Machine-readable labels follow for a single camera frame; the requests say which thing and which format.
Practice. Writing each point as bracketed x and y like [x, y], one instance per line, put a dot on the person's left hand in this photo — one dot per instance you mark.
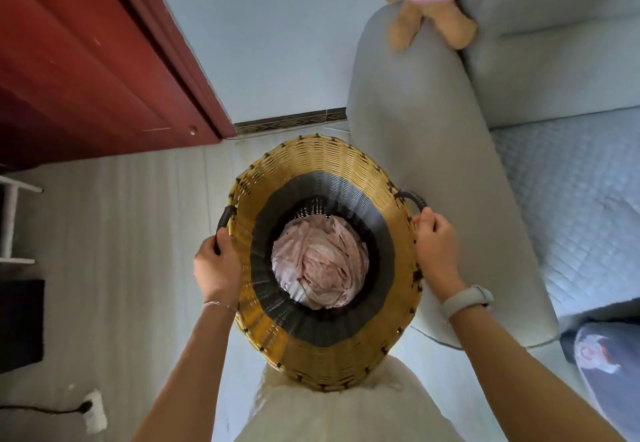
[217, 269]

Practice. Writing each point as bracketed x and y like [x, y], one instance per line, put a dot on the person's right hand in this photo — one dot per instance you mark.
[436, 251]

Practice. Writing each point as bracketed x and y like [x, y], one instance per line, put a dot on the person's left fingers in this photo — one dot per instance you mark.
[220, 242]

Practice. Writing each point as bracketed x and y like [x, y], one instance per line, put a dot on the person's right fingers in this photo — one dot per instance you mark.
[424, 220]

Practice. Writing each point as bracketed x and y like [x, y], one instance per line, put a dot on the yellow and grey wicker basket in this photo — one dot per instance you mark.
[320, 256]

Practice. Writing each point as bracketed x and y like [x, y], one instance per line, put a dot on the person's right forearm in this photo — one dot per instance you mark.
[525, 381]

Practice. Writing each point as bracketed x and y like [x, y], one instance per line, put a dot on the person's left forearm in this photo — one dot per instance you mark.
[187, 381]

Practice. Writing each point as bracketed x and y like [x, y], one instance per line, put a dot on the grey fabric sofa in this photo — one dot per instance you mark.
[440, 156]

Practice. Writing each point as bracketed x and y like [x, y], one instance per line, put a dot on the white wristband watch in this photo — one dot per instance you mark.
[465, 301]

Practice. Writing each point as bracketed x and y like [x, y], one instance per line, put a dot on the pink crumpled cloth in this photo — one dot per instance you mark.
[320, 264]

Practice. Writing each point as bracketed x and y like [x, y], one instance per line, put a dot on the patterned dark baseboard strip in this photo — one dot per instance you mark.
[290, 121]

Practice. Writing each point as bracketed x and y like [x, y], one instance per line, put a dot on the light blue quilted sofa cover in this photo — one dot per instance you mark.
[580, 206]

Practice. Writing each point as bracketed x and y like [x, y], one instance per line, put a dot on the person's white garment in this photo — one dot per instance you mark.
[345, 406]

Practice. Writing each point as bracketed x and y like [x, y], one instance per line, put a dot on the white power socket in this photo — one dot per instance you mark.
[95, 409]

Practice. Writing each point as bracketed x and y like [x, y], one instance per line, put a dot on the white shelf rack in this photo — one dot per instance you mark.
[12, 221]

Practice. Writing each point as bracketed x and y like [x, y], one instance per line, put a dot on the black box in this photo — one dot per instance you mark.
[20, 324]

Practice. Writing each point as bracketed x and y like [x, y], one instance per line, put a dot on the red-brown wooden door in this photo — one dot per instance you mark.
[90, 56]

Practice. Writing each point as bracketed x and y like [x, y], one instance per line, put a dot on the grey printed pillow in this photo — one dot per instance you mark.
[607, 371]

